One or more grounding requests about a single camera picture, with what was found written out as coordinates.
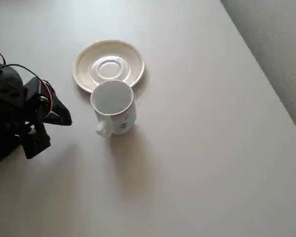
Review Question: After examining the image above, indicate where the white ceramic mug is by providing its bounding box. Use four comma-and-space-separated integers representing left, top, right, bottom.
90, 79, 136, 138

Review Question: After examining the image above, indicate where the cream white saucer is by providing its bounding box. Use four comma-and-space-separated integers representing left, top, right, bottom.
72, 39, 146, 94

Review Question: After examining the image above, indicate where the black thin cable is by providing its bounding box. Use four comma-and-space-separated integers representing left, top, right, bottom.
0, 50, 44, 83

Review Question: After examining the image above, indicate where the red servo cable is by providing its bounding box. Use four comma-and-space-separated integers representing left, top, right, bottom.
40, 79, 53, 119

